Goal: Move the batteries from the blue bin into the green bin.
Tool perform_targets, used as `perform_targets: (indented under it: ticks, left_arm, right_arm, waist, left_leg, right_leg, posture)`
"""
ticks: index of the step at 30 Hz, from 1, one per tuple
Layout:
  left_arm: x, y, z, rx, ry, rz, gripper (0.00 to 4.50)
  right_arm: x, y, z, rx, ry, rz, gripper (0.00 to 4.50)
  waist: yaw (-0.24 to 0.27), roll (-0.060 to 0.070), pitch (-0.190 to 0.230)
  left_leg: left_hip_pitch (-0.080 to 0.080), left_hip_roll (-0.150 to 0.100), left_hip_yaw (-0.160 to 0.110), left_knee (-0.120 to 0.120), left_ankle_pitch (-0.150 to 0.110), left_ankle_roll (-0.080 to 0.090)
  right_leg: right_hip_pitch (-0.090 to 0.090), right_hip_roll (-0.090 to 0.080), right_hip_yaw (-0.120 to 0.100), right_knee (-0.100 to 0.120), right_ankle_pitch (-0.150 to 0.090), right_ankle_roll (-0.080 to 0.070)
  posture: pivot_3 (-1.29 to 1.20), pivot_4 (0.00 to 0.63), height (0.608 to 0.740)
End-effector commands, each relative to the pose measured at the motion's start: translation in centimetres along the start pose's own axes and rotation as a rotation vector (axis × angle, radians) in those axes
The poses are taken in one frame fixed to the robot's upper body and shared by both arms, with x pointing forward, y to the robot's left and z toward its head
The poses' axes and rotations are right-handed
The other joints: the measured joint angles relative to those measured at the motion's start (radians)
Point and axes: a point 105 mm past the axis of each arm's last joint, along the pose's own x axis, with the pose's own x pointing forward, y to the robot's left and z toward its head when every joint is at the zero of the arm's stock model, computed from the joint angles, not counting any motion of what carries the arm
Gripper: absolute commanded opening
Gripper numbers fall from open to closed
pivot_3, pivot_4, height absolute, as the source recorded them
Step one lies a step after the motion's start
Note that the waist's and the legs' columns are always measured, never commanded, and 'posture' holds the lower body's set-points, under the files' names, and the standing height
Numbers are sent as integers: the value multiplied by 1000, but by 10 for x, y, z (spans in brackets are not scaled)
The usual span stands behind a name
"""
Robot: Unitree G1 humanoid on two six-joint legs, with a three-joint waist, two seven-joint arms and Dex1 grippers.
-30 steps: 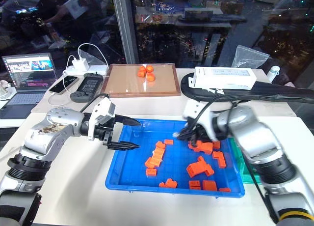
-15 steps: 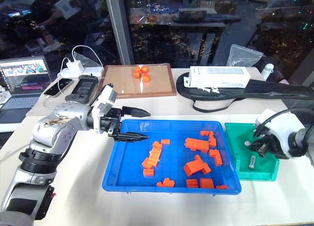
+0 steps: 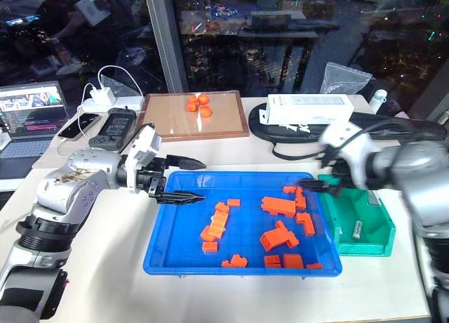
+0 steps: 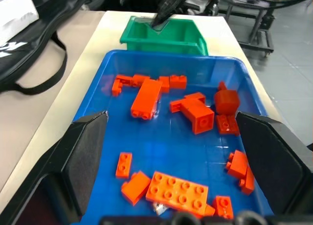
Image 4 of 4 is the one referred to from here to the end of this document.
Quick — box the flat orange toy brick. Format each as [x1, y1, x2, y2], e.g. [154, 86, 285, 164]
[169, 92, 206, 113]

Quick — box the orange sloped toy brick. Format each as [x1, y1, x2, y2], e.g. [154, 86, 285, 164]
[225, 150, 249, 179]
[121, 171, 152, 206]

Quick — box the green plastic bin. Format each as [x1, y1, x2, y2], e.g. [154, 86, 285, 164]
[119, 15, 209, 56]

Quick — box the orange two-stud toy brick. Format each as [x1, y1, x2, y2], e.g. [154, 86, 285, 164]
[115, 152, 133, 180]

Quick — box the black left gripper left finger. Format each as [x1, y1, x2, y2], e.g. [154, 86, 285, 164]
[0, 111, 110, 225]

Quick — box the orange flat toy plate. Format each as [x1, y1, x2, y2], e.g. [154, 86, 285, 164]
[216, 114, 241, 136]

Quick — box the rounded orange toy brick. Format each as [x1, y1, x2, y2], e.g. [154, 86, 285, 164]
[214, 81, 241, 114]

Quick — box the long orange toy brick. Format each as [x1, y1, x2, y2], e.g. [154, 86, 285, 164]
[130, 79, 164, 120]

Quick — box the black fabric bag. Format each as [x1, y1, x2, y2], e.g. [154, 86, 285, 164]
[0, 0, 108, 96]

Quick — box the tall orange toy brick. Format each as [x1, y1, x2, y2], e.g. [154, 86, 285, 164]
[180, 99, 216, 135]

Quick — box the blue plastic bin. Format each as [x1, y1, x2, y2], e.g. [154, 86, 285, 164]
[73, 49, 275, 222]

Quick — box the orange corner toy brick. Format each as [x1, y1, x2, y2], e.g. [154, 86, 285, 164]
[112, 74, 134, 96]

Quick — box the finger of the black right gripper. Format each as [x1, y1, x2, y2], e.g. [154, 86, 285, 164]
[151, 0, 183, 29]

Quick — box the orange eight-stud toy plate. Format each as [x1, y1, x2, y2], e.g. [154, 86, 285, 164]
[145, 171, 216, 217]

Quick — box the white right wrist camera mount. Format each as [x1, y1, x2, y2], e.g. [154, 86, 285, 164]
[184, 0, 212, 15]

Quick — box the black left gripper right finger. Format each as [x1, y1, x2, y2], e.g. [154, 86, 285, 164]
[235, 111, 313, 218]

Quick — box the white cardboard box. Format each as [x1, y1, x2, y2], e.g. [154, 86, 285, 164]
[0, 0, 40, 48]

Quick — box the small orange toy brick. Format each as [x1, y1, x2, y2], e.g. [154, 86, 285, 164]
[212, 196, 234, 220]
[169, 74, 188, 90]
[158, 76, 171, 93]
[133, 74, 151, 87]
[239, 167, 255, 196]

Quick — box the black metal cart frame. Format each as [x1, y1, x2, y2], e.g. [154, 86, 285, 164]
[224, 0, 276, 59]

